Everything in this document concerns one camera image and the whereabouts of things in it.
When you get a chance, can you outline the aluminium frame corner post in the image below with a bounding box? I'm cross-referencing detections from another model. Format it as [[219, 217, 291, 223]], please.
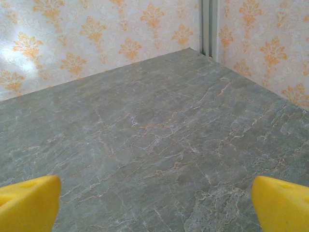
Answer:
[[200, 0, 219, 61]]

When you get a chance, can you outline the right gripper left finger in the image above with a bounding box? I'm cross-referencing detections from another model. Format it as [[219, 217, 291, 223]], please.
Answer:
[[0, 174, 61, 232]]

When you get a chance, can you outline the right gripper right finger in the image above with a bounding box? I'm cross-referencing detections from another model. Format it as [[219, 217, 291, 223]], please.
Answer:
[[251, 175, 309, 232]]

